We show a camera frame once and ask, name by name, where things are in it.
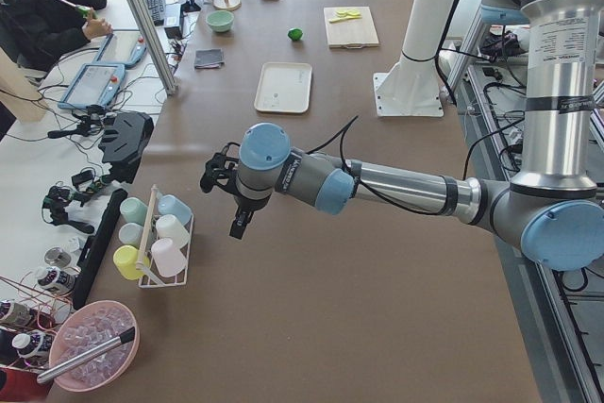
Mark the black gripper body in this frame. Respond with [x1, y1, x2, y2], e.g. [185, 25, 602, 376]
[234, 194, 264, 224]

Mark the green lime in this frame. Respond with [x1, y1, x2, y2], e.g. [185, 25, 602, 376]
[287, 28, 303, 42]

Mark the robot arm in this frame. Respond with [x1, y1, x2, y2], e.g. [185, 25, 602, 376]
[228, 0, 603, 272]

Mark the cream rabbit tray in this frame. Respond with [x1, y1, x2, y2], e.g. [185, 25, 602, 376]
[254, 62, 312, 114]

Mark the light blue plastic cup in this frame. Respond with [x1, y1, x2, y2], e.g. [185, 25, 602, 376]
[158, 194, 193, 226]

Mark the cream white plastic cup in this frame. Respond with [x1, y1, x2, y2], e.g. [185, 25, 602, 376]
[156, 214, 190, 249]

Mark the pale pink plastic cup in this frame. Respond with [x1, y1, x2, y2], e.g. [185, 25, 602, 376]
[151, 238, 187, 277]

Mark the mint green plastic cup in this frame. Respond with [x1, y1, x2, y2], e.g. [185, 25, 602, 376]
[120, 197, 148, 226]

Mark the pale green plastic cup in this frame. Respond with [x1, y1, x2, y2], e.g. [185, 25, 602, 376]
[118, 223, 143, 248]

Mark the yellow plastic cup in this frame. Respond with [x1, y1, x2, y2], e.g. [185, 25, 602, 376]
[113, 244, 143, 280]

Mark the grey folded cloth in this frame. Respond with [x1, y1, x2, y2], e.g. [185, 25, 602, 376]
[193, 48, 224, 69]

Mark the pink bowl with ice cubes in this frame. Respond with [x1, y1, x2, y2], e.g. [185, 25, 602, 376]
[48, 300, 140, 393]

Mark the mint green bowl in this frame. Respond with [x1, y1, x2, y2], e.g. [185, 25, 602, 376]
[206, 10, 234, 33]

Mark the blue teach pendant tablet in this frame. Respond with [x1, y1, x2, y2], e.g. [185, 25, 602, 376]
[58, 62, 126, 110]

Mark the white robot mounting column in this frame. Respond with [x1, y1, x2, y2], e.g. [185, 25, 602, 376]
[374, 0, 455, 117]

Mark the bamboo cutting board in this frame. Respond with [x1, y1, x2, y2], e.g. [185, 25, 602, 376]
[323, 7, 379, 49]

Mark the yellow plastic knife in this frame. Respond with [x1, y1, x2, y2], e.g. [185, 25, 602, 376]
[328, 15, 362, 24]

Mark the black keyboard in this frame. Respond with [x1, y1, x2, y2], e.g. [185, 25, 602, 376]
[143, 0, 165, 25]

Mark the seated person in black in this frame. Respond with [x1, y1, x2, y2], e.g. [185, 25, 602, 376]
[1, 0, 112, 72]

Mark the white wire cup rack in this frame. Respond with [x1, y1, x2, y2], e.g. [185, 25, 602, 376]
[135, 185, 194, 289]

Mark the black plastic bracket plate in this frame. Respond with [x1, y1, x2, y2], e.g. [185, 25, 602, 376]
[98, 111, 154, 183]

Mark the aluminium frame post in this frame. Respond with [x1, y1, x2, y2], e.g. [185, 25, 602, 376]
[126, 0, 177, 96]

